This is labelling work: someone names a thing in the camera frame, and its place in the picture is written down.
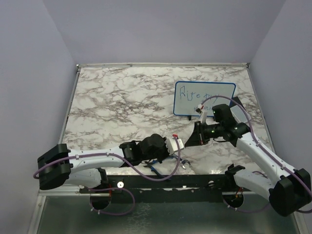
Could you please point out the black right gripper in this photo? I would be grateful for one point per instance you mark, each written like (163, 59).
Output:
(198, 137)

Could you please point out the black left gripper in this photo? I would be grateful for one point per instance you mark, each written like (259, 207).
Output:
(166, 152)

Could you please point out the blue framed whiteboard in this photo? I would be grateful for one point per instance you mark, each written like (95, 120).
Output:
(189, 94)

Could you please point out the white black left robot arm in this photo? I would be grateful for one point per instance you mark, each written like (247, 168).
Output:
(61, 165)

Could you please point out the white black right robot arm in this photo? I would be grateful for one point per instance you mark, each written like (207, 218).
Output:
(286, 188)

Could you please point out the silver combination wrench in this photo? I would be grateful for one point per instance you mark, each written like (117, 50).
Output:
(182, 162)

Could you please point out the white plastic box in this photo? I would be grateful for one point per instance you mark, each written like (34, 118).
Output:
(239, 115)

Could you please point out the blue handled pliers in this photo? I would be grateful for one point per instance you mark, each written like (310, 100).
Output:
(160, 170)

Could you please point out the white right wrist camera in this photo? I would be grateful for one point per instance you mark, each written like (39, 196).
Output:
(202, 113)

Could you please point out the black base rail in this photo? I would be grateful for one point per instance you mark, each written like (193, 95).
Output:
(179, 188)

